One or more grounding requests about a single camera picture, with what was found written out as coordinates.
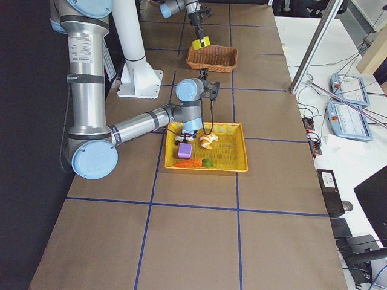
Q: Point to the toy croissant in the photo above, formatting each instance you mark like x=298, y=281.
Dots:
x=206, y=140

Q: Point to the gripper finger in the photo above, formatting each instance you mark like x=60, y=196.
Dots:
x=199, y=32

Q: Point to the brown wicker basket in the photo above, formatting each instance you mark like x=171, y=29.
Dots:
x=215, y=58

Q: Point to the black box white label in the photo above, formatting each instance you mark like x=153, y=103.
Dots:
x=330, y=193

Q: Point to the blue teach pendant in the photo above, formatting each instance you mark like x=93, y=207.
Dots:
x=347, y=123
x=350, y=88

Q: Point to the black white panda figure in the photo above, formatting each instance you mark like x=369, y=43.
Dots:
x=183, y=139

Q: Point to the yellow woven plastic basket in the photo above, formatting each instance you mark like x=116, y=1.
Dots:
x=227, y=154

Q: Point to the cardboard box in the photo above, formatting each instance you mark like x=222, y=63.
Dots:
x=375, y=55

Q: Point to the aluminium frame post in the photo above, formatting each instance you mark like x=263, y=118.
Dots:
x=329, y=15

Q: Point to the black monitor stand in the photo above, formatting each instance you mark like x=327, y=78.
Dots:
x=363, y=257

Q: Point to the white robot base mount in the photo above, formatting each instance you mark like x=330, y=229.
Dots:
x=139, y=79

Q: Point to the orange toy carrot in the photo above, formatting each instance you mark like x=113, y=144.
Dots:
x=195, y=163

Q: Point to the black computer monitor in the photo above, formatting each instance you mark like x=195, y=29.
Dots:
x=371, y=195

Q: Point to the black orange connector strip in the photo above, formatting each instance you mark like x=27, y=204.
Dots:
x=313, y=139

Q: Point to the upper blue teach pendant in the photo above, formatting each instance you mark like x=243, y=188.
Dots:
x=350, y=88

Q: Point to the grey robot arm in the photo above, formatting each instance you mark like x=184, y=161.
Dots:
x=172, y=7
x=91, y=148

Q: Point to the lower blue teach pendant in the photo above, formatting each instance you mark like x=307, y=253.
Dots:
x=347, y=123

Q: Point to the purple foam block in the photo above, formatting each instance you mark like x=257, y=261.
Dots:
x=184, y=151

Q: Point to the yellow-green tape roll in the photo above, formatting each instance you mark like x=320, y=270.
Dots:
x=200, y=43

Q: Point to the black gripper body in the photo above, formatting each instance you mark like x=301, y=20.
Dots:
x=185, y=138
x=193, y=18

